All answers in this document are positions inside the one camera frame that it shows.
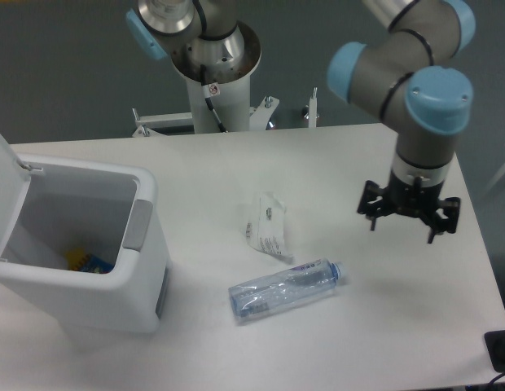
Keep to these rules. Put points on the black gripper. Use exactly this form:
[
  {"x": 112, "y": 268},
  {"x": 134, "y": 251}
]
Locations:
[{"x": 413, "y": 200}]

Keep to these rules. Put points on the white push-lid trash can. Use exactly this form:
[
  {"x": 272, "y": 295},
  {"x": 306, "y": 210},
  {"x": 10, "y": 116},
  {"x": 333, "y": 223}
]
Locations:
[{"x": 51, "y": 205}]

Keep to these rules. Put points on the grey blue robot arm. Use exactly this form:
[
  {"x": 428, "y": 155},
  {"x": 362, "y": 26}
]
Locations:
[{"x": 403, "y": 83}]

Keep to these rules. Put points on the yellow blue trash in can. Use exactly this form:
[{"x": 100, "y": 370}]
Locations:
[{"x": 79, "y": 260}]

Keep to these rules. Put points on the crumpled white paper wrapper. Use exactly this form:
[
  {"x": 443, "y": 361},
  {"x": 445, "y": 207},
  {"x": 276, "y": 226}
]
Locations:
[{"x": 264, "y": 231}]

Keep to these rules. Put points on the black device at table edge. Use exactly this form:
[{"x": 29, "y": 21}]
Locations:
[{"x": 495, "y": 344}]

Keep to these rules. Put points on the crushed clear plastic bottle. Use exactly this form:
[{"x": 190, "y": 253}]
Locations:
[{"x": 287, "y": 289}]

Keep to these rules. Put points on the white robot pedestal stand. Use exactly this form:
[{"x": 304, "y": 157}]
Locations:
[{"x": 217, "y": 75}]

